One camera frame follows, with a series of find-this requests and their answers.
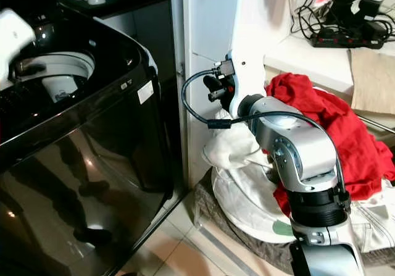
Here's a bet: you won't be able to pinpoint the black top-load washing machine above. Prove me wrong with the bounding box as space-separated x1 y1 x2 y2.
0 4 177 276

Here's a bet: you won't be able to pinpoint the white cabinet side panel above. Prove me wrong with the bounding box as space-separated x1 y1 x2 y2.
182 0 247 184

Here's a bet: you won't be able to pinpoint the white sticker on washer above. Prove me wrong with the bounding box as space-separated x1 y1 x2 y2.
138 80 155 106

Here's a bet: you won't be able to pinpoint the white cloth garment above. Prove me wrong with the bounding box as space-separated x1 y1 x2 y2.
202 125 297 246

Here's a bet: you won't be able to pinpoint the red cloth garment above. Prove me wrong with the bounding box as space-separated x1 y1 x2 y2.
265 72 395 218

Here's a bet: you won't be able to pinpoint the black power strip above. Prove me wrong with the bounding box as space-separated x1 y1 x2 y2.
312 32 383 49

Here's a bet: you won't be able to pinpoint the brown fabric laundry basket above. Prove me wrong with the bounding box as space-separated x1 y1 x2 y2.
193 168 395 276

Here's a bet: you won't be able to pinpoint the white washer tub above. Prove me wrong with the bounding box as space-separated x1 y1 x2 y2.
25 52 94 104

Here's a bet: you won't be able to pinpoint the beige towel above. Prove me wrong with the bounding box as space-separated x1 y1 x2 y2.
349 46 395 116

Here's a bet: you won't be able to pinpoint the cream denim garment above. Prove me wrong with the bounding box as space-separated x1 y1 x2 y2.
349 177 395 253

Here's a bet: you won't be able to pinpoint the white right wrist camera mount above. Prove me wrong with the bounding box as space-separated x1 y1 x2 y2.
225 49 266 119

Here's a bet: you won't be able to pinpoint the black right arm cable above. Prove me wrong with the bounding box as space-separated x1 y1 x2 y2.
181 69 346 203

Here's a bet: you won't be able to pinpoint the black adapters with cables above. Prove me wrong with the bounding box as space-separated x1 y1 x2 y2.
296 0 386 39

